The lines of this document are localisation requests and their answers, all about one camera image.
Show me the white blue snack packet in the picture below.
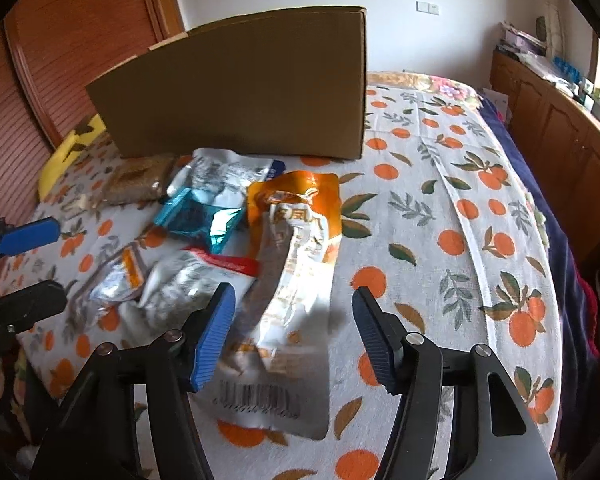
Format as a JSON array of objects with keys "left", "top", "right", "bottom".
[{"left": 166, "top": 148, "right": 286, "bottom": 208}]

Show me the orange print white blanket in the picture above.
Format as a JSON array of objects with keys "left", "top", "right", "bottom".
[{"left": 0, "top": 84, "right": 562, "bottom": 479}]

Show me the orange chicken feet snack packet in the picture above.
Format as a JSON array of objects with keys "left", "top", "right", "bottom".
[{"left": 198, "top": 170, "right": 341, "bottom": 440}]

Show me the brown grain snack packet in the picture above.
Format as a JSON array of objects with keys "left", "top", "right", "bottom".
[{"left": 98, "top": 155, "right": 175, "bottom": 206}]

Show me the wooden low cabinet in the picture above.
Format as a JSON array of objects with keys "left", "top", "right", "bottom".
[{"left": 490, "top": 51, "right": 600, "bottom": 271}]

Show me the white red snack packet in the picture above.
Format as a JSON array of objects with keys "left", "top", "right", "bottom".
[{"left": 119, "top": 248, "right": 260, "bottom": 346}]

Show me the yellow plush toy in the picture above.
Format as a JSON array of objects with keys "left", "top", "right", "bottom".
[{"left": 38, "top": 114, "right": 106, "bottom": 202}]

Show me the teal snack packet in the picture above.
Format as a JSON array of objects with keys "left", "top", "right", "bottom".
[{"left": 154, "top": 188, "right": 245, "bottom": 255}]

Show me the white wall switch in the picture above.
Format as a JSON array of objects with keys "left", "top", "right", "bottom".
[{"left": 416, "top": 1, "right": 439, "bottom": 15}]

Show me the floral quilt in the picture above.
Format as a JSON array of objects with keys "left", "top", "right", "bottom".
[{"left": 367, "top": 72, "right": 481, "bottom": 106}]

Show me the wooden wardrobe door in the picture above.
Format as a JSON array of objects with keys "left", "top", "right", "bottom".
[{"left": 0, "top": 0, "right": 184, "bottom": 224}]

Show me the brown cardboard box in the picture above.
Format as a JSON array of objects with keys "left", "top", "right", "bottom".
[{"left": 86, "top": 6, "right": 367, "bottom": 159}]

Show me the silver foil snack packet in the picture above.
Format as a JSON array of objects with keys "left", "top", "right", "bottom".
[{"left": 67, "top": 242, "right": 147, "bottom": 332}]

